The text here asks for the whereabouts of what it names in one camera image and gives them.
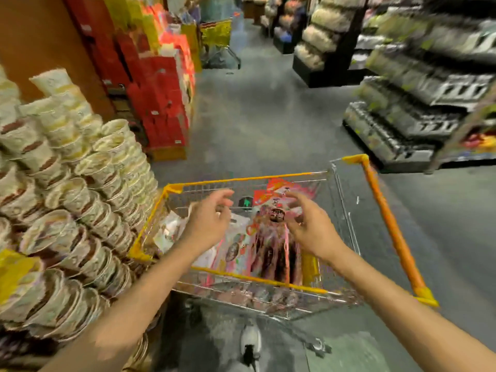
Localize red and pink snack packet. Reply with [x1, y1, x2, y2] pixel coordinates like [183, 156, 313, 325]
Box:
[247, 177, 316, 286]

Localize yellow snack packet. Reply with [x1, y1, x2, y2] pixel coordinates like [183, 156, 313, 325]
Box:
[301, 252, 321, 288]

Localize rows of green-labelled shelf goods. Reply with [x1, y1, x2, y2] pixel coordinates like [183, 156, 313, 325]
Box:
[345, 11, 496, 159]

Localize stack of yellow boxes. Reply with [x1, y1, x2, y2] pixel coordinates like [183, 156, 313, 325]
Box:
[102, 0, 165, 52]

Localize stack of red boxes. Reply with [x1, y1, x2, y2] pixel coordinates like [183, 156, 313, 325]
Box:
[64, 0, 196, 149]

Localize stack of instant noodle cups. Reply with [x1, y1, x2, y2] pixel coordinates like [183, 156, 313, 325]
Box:
[0, 66, 161, 370]

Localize white snack packet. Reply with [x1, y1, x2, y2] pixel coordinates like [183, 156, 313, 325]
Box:
[153, 209, 194, 255]

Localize grey tiered shelf rack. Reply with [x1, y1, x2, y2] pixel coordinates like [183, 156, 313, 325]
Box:
[342, 0, 496, 175]

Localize pile of beige packets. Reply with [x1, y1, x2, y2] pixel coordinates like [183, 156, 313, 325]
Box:
[294, 0, 367, 72]

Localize yellow price sign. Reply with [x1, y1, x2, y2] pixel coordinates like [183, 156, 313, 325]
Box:
[0, 250, 44, 304]

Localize person's left forearm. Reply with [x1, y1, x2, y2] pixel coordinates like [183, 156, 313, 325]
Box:
[39, 239, 214, 372]

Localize wire shopping cart, orange handle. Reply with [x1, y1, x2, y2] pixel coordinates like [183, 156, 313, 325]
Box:
[128, 154, 440, 372]

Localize shopping cart with yellow panel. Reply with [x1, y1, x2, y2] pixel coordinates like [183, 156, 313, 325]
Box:
[198, 18, 242, 70]

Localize black display stand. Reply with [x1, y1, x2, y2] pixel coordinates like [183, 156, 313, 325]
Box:
[291, 0, 373, 89]

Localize pink packet with round picture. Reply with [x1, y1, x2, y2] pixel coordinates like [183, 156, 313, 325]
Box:
[211, 213, 254, 276]

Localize yellow base box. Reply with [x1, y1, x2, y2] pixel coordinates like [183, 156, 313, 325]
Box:
[149, 146, 187, 162]

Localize person's left hand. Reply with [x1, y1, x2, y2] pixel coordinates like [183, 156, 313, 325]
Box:
[182, 189, 235, 255]

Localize person's right hand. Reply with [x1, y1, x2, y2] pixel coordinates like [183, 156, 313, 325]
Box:
[285, 191, 350, 265]

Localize person's right forearm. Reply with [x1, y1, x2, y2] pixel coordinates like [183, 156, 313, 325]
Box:
[327, 247, 496, 372]

